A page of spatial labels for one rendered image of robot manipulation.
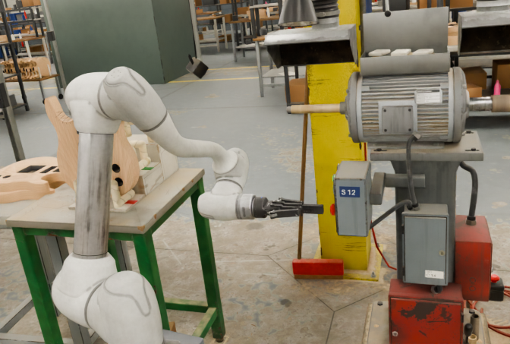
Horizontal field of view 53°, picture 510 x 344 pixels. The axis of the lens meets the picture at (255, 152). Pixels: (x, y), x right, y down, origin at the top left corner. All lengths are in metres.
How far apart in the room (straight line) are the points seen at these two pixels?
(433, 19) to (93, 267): 1.35
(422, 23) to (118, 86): 1.04
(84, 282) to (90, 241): 0.12
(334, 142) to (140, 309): 1.68
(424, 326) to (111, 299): 1.09
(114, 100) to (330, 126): 1.62
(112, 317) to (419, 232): 1.00
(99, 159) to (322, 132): 1.57
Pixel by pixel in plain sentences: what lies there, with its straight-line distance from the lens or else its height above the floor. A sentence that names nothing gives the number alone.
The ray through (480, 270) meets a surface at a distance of 2.00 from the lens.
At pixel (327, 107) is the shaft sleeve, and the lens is 1.87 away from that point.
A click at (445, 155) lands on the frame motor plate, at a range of 1.79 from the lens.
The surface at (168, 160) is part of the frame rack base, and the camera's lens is 2.31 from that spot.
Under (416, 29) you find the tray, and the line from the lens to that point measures 1.89.
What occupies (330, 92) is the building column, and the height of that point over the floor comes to 1.11.
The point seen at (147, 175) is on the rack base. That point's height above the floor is 1.01.
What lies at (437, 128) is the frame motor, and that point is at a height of 1.20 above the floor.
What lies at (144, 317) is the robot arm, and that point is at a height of 0.88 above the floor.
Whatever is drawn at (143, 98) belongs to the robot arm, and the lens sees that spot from 1.44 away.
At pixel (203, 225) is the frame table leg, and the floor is 0.67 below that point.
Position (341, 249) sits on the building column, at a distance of 3.13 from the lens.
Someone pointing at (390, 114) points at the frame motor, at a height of 1.26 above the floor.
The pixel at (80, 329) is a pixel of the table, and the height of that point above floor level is 0.31.
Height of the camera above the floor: 1.72
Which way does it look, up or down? 19 degrees down
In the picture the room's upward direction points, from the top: 6 degrees counter-clockwise
